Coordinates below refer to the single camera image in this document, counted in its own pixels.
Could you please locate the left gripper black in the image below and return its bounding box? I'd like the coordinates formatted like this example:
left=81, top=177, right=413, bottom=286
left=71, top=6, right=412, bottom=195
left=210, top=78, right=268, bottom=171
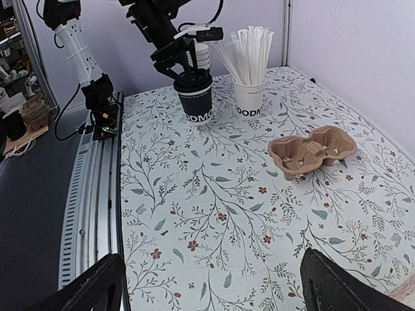
left=150, top=38, right=198, bottom=84

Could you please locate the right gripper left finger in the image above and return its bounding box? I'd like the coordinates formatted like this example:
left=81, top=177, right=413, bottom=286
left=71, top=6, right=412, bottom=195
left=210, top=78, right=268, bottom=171
left=32, top=254, right=125, bottom=310

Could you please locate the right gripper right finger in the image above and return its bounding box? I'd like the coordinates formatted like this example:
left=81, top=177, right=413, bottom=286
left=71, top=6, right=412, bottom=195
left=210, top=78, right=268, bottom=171
left=300, top=248, right=409, bottom=311

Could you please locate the black plastic cup lid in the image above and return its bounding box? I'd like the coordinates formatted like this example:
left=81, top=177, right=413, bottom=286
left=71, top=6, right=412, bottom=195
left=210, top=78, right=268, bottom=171
left=173, top=69, right=213, bottom=93

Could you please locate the black white paper cup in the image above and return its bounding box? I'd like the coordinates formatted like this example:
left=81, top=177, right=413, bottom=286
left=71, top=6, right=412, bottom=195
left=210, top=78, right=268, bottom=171
left=173, top=79, right=213, bottom=126

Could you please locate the brown cardboard cup carrier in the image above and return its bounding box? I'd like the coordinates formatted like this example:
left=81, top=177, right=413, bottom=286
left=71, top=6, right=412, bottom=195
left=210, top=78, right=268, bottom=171
left=268, top=126, right=357, bottom=181

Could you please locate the paper takeout bag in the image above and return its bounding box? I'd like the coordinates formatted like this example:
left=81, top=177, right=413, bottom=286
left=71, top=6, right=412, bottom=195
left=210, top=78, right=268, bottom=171
left=388, top=279, right=415, bottom=308

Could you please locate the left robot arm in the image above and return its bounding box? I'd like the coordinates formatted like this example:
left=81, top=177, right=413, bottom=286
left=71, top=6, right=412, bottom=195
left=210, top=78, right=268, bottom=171
left=26, top=1, right=172, bottom=106

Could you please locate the stack of paper cups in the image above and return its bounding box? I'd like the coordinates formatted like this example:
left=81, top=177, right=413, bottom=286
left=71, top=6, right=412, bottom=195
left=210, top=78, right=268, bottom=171
left=195, top=43, right=211, bottom=72

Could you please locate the bundle of wrapped straws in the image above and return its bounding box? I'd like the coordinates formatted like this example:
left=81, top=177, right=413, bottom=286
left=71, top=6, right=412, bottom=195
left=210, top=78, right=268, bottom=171
left=210, top=26, right=274, bottom=86

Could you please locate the white cup holding straws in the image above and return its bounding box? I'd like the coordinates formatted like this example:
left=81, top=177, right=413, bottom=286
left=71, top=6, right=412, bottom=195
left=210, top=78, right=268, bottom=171
left=232, top=78, right=266, bottom=120

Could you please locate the floral table mat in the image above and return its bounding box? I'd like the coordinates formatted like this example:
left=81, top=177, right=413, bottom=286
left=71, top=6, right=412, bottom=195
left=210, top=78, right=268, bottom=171
left=121, top=67, right=414, bottom=310

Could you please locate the background cardboard carrier stack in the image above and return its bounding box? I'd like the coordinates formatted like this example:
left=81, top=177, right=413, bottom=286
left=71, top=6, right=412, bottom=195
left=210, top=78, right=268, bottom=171
left=21, top=93, right=49, bottom=131

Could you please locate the background black lid stack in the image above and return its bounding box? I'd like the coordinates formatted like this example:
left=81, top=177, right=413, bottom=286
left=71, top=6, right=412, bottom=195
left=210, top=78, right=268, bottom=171
left=3, top=109, right=27, bottom=141

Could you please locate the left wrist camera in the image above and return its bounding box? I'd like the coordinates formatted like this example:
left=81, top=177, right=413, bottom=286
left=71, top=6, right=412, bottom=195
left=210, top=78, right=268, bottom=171
left=174, top=23, right=224, bottom=43

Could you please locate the front aluminium rail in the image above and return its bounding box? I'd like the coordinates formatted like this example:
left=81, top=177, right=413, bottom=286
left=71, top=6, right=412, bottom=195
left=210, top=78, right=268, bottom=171
left=58, top=90, right=126, bottom=292

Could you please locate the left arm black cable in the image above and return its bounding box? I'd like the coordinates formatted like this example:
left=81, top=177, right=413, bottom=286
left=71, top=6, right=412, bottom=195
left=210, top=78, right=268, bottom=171
left=194, top=0, right=224, bottom=30

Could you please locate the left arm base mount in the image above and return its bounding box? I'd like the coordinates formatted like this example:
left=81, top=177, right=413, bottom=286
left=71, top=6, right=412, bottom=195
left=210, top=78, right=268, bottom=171
left=77, top=91, right=125, bottom=141

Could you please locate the right aluminium frame post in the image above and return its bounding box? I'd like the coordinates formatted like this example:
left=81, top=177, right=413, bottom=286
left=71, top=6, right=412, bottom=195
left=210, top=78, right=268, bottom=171
left=281, top=0, right=294, bottom=67

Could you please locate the aluminium frame post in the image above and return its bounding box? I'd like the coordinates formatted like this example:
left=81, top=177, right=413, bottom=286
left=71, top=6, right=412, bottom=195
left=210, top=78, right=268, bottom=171
left=281, top=0, right=294, bottom=67
left=12, top=0, right=60, bottom=115

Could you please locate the left aluminium frame post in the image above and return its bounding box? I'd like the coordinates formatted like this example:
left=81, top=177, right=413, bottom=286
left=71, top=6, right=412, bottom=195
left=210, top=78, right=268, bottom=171
left=12, top=0, right=60, bottom=115

